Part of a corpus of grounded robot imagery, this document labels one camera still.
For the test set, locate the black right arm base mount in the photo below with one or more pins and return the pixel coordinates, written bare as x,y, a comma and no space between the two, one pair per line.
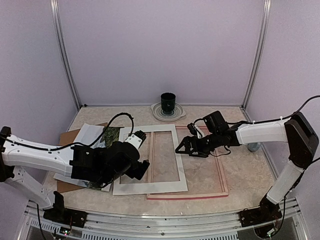
256,216

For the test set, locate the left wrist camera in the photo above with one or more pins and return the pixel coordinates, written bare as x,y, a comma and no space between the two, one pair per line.
136,139

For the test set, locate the aluminium corner post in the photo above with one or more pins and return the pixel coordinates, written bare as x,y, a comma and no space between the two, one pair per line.
258,53
54,4

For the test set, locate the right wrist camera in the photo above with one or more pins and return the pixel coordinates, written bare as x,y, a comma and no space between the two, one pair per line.
195,130

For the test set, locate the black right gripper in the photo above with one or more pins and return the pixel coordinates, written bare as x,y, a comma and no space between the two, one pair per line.
188,140

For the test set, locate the brown backing board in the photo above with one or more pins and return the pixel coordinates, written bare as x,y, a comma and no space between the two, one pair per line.
86,134

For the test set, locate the left aluminium corner post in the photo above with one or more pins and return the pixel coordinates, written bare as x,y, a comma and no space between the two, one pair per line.
54,4

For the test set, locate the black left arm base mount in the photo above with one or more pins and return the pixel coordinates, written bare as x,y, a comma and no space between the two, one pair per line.
67,216

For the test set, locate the pink wooden picture frame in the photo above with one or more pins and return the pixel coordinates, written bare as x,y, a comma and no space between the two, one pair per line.
220,175

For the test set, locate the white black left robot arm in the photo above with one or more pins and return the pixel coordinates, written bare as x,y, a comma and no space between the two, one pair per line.
99,165

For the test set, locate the striped ceramic plate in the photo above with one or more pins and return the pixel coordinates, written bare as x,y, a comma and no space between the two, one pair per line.
177,114

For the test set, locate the light blue paper cup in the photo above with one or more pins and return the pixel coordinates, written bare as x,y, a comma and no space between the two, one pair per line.
253,147

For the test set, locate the white mat board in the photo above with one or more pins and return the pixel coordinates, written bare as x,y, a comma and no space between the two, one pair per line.
151,187

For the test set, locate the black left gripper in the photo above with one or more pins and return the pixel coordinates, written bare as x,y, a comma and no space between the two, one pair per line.
134,172

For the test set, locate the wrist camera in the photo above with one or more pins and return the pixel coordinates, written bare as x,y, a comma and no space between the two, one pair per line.
136,139
195,130

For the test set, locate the landscape photo print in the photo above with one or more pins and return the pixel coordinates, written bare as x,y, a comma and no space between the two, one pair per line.
109,136

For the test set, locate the aluminium front rail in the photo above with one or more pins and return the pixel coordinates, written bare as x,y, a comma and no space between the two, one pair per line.
109,226

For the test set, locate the dark green cup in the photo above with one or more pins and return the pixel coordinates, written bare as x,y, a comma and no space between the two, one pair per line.
168,101

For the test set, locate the right aluminium corner post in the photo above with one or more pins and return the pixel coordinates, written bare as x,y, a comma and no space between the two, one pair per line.
258,53

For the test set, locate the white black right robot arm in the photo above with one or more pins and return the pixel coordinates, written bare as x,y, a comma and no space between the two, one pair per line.
294,130

